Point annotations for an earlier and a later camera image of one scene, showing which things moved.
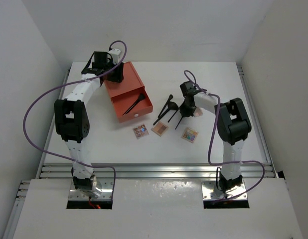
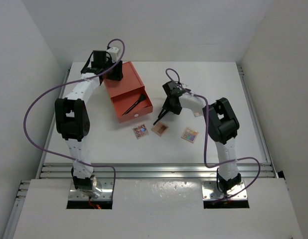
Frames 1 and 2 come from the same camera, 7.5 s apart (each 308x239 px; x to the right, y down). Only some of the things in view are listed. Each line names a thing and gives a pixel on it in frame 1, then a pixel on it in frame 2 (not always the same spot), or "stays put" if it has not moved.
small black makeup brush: (141, 97) stays put
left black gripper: (117, 76) stays put
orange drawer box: (129, 97) stays put
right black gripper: (184, 111) to (167, 105)
